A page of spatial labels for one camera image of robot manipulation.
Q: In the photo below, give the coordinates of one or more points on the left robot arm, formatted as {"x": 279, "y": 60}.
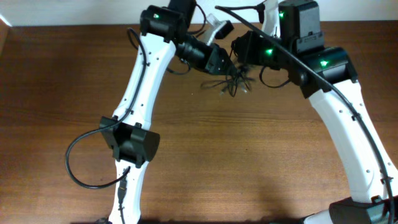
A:
{"x": 163, "y": 35}

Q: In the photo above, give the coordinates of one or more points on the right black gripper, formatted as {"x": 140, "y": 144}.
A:
{"x": 249, "y": 54}

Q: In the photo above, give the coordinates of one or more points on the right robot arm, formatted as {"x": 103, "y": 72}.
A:
{"x": 291, "y": 39}

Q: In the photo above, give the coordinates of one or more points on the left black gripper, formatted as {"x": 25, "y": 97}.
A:
{"x": 216, "y": 59}

